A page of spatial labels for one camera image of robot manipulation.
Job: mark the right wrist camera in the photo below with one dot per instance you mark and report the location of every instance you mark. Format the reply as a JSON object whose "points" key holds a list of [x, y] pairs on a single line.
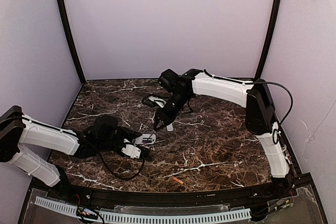
{"points": [[153, 100]]}

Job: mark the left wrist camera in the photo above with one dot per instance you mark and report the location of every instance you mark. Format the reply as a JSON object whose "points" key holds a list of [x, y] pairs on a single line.
{"points": [[133, 151]]}

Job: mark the white slotted cable duct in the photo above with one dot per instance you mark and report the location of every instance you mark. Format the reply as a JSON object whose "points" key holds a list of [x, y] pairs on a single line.
{"points": [[132, 214]]}

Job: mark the white remote control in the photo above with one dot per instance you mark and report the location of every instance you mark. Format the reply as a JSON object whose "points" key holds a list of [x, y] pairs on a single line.
{"points": [[144, 140]]}

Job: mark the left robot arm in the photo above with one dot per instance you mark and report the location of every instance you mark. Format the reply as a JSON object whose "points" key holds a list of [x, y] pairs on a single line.
{"points": [[19, 130]]}

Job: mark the orange battery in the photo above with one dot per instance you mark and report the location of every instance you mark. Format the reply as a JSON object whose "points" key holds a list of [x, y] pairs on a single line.
{"points": [[178, 180]]}

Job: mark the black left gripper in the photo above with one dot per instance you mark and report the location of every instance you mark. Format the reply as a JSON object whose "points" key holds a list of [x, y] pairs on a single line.
{"points": [[137, 140]]}

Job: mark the black frame post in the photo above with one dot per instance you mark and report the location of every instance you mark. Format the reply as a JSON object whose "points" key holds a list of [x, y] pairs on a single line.
{"points": [[268, 38], [70, 40]]}

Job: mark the white battery cover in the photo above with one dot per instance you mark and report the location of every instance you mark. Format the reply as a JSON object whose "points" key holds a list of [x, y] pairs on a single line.
{"points": [[170, 127]]}

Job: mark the left black frame post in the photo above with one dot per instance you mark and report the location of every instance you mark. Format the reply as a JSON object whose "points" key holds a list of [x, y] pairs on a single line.
{"points": [[70, 40]]}

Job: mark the black front table rail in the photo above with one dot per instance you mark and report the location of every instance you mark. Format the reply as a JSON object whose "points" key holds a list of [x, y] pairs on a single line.
{"points": [[253, 196]]}

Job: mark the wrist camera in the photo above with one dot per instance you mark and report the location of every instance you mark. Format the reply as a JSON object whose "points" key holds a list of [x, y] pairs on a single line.
{"points": [[133, 151], [153, 100]]}

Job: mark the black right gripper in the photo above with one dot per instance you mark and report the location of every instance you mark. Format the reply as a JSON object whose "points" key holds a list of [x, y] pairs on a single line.
{"points": [[166, 110]]}

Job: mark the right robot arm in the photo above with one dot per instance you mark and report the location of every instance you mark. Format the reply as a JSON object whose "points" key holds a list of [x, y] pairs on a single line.
{"points": [[253, 98]]}

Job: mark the right black frame post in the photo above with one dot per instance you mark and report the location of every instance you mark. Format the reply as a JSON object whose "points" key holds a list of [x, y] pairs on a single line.
{"points": [[268, 38]]}

